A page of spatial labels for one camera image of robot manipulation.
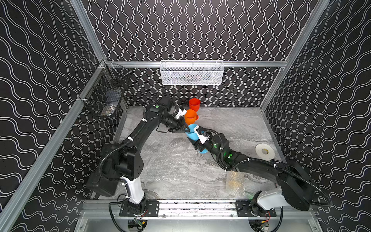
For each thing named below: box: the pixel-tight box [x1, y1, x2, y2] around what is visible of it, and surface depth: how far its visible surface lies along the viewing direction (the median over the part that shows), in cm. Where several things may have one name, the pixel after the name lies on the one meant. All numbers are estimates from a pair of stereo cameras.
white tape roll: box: [255, 143, 275, 162], surface depth 97 cm
